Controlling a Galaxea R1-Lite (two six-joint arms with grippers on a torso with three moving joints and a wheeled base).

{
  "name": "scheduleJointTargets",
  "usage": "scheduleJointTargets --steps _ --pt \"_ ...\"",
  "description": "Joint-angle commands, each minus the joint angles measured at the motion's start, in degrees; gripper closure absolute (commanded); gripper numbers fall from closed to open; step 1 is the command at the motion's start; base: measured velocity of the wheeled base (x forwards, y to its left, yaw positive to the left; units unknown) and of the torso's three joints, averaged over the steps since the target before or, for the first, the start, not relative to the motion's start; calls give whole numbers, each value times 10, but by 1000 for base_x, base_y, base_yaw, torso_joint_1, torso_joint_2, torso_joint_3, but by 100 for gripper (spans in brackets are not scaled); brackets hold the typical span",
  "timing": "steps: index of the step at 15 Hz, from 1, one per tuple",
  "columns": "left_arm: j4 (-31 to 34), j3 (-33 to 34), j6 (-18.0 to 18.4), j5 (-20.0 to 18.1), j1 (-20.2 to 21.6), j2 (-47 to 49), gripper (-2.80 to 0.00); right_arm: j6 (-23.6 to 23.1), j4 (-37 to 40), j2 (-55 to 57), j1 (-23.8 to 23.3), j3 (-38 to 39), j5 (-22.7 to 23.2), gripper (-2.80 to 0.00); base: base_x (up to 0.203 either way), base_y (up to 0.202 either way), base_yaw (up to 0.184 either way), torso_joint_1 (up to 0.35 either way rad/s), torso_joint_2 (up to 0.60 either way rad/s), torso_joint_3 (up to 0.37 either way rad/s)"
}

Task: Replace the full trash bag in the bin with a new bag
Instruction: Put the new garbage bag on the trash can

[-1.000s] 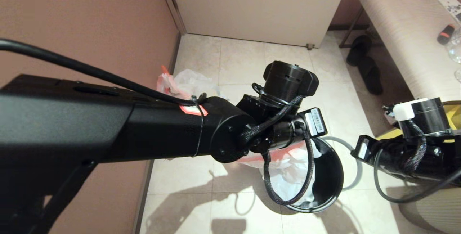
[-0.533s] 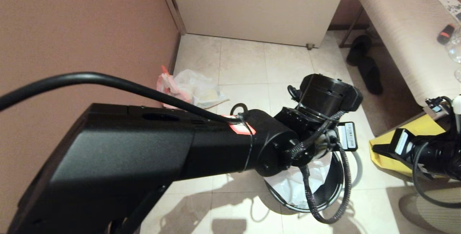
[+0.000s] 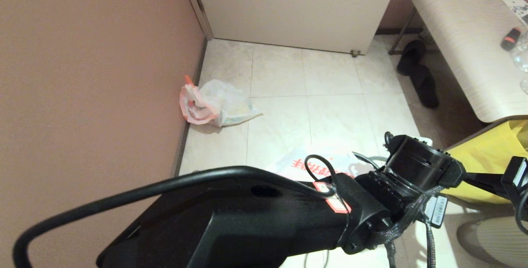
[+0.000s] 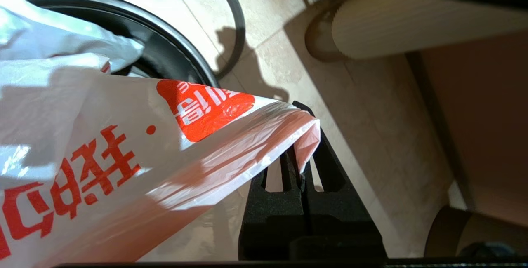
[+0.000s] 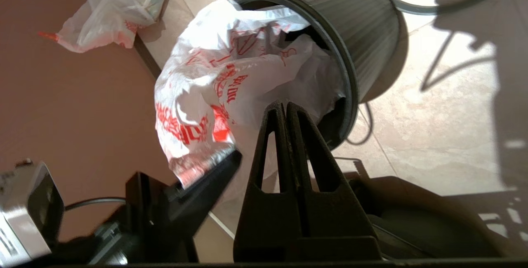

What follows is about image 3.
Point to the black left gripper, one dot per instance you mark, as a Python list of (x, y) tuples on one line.
[(429, 210)]

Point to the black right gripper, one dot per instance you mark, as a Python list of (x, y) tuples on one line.
[(517, 185)]

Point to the white red-printed trash bag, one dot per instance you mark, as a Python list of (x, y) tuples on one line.
[(218, 103), (297, 158)]

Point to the yellow fabric bag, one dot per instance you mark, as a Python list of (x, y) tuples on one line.
[(486, 156)]

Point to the clear wine glass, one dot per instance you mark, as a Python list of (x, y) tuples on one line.
[(524, 87), (522, 58)]

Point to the black marker with red band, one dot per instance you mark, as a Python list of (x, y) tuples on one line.
[(510, 39)]

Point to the light woodgrain desk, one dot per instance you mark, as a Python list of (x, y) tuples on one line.
[(466, 33)]

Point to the small metal door stop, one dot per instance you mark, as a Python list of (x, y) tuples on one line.
[(354, 53)]

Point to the white leaflet with blue print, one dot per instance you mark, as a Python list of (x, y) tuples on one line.
[(517, 8)]

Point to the white door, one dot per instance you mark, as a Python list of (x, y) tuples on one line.
[(297, 8)]

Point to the grey skirting board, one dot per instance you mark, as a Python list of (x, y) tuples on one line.
[(194, 90)]

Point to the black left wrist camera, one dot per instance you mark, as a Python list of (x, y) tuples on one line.
[(416, 165)]

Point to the beige door frame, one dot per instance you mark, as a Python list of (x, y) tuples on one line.
[(197, 4)]

